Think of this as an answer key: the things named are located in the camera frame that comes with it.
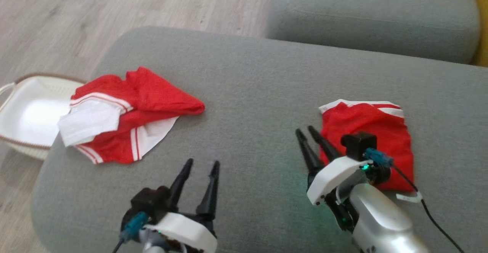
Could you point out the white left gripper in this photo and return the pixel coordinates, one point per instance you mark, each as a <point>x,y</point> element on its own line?
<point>183,232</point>

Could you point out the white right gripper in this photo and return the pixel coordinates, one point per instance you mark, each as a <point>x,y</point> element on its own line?
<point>335,176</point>

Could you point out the red shorts white trim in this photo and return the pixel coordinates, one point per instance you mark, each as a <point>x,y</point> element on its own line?
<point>362,119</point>

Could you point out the red white basketball jersey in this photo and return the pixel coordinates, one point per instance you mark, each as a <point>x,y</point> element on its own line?
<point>152,93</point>

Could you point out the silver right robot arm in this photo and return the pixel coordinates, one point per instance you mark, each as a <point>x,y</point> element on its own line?
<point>381,218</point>

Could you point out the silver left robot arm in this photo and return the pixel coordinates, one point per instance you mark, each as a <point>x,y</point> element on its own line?
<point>154,247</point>

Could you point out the small grey sofa seat cushion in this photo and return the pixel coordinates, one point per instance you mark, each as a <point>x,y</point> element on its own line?
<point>362,16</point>

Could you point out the white laundry basket brown rim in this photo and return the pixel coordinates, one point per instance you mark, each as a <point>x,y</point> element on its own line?
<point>30,119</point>

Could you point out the wide yellow sofa back cushion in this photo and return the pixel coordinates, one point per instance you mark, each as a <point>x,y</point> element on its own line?
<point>481,16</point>

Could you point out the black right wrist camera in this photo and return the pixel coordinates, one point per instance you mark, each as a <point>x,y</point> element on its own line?
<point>358,144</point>

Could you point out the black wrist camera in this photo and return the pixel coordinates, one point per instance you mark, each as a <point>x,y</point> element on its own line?
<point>358,144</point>
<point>150,203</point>

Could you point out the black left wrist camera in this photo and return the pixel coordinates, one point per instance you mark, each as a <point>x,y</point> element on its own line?
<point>150,203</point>

